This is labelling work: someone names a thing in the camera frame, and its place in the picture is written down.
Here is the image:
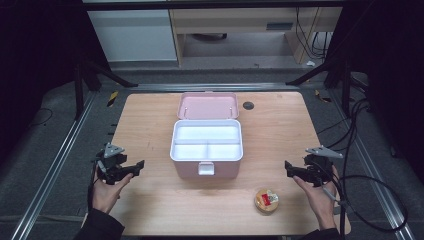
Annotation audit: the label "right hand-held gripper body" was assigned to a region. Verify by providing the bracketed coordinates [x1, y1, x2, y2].
[298, 145, 344, 188]

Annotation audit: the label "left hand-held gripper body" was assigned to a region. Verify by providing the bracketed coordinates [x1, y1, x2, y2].
[95, 142, 134, 185]

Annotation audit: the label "round yellow snack pack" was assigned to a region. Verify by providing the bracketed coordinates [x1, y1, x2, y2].
[254, 188, 280, 215]

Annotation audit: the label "white divided tray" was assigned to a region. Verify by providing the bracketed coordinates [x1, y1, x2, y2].
[169, 119, 244, 163]

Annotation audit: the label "pink storage box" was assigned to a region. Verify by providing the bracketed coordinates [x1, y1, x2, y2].
[169, 91, 245, 180]

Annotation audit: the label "person's left hand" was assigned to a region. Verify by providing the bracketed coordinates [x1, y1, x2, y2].
[91, 169, 134, 214]

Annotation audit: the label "person's right hand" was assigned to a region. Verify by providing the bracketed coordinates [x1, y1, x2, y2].
[293, 165, 341, 231]

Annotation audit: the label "yellow black tape strip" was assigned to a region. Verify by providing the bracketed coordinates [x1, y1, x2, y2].
[314, 89, 333, 103]
[106, 90, 119, 108]

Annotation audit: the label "black metal stand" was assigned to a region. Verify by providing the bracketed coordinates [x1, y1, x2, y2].
[73, 59, 138, 121]
[285, 56, 355, 118]

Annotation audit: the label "dark curtain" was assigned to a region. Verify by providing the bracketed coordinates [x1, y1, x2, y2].
[329, 0, 424, 184]

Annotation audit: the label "white cabinet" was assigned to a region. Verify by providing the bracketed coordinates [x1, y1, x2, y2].
[87, 9, 178, 63]

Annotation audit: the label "light wooden desk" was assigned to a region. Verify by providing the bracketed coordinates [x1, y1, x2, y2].
[169, 7, 344, 66]

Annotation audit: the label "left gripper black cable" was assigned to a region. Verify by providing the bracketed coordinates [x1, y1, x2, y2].
[87, 159, 108, 212]

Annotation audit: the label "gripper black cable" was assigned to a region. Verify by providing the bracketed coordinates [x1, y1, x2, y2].
[87, 159, 108, 212]
[318, 159, 349, 240]

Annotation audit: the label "black floor cable bundle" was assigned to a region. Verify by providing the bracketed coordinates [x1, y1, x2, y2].
[316, 98, 372, 154]

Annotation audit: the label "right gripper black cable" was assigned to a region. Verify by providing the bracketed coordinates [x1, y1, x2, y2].
[318, 159, 349, 240]

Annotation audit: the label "aluminium floor rail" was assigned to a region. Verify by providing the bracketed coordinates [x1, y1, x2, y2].
[128, 83, 299, 93]
[328, 89, 416, 240]
[11, 93, 98, 240]

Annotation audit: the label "thin black floor cable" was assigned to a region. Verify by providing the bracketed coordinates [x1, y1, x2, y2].
[28, 107, 54, 129]

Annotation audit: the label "looped black floor cable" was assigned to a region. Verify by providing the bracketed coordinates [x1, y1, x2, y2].
[333, 174, 409, 233]

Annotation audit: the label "hanging black desk cables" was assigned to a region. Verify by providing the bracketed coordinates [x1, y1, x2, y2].
[294, 7, 334, 61]

